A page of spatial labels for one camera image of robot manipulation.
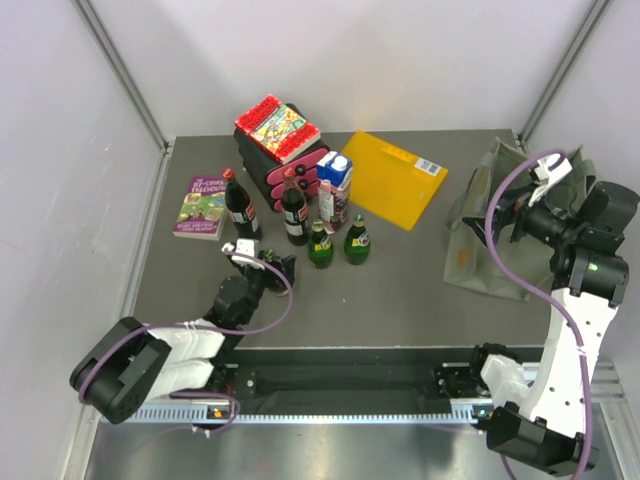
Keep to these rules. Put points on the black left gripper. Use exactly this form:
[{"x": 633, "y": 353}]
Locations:
[{"x": 273, "y": 280}]

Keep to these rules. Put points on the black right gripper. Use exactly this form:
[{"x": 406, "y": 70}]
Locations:
[{"x": 513, "y": 206}]

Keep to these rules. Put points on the green perrier bottle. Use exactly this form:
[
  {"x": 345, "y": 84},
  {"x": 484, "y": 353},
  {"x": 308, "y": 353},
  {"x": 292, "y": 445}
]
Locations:
[
  {"x": 320, "y": 248},
  {"x": 357, "y": 242},
  {"x": 285, "y": 265}
]

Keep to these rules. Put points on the green canvas bag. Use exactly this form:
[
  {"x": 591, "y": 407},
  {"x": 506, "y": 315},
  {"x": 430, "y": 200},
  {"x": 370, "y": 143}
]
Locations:
[{"x": 468, "y": 263}]

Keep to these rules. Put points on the cola bottle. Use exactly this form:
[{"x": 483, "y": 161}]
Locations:
[
  {"x": 294, "y": 209},
  {"x": 240, "y": 208}
]

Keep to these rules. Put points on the grape juice carton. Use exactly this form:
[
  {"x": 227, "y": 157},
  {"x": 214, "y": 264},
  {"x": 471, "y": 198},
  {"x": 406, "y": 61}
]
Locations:
[{"x": 334, "y": 172}]

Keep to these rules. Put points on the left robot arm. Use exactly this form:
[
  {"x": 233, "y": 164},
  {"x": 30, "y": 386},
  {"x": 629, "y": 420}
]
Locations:
[{"x": 134, "y": 363}]

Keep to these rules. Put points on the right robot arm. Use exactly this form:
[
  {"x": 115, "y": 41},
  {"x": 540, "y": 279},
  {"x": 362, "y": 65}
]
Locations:
[{"x": 548, "y": 424}]

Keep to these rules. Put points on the black pink drawer unit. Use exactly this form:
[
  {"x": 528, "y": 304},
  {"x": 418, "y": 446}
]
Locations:
[{"x": 267, "y": 173}]

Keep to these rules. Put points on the yellow plastic folder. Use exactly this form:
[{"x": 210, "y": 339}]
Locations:
[{"x": 391, "y": 182}]

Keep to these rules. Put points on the purple treehouse book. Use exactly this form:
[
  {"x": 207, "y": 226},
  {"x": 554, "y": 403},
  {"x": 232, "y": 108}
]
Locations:
[{"x": 203, "y": 212}]

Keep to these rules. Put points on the red treehouse book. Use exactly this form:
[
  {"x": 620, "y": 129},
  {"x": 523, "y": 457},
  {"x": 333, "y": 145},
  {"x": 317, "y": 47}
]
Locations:
[{"x": 278, "y": 129}]

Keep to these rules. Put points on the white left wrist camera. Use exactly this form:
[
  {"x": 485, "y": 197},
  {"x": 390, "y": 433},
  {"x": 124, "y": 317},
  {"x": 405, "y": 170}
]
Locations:
[{"x": 243, "y": 253}]

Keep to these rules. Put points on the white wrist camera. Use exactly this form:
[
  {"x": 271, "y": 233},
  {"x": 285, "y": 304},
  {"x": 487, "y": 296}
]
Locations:
[
  {"x": 243, "y": 253},
  {"x": 548, "y": 171}
]

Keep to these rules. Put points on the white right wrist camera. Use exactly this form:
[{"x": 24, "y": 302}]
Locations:
[{"x": 548, "y": 171}]

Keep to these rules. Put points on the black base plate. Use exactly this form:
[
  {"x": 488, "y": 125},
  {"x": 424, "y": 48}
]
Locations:
[{"x": 352, "y": 380}]

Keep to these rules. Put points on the aluminium front rail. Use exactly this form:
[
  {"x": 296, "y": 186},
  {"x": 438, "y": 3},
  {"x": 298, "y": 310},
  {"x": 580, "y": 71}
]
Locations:
[{"x": 606, "y": 386}]

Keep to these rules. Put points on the aluminium frame post right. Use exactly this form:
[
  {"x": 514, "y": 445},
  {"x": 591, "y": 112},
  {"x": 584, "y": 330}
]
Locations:
[{"x": 595, "y": 13}]

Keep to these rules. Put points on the aluminium frame post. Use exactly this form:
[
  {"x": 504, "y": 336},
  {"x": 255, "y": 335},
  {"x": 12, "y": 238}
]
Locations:
[
  {"x": 102, "y": 37},
  {"x": 595, "y": 13}
]

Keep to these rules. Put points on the aluminium frame post left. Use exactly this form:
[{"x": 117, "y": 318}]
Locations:
[{"x": 102, "y": 37}]

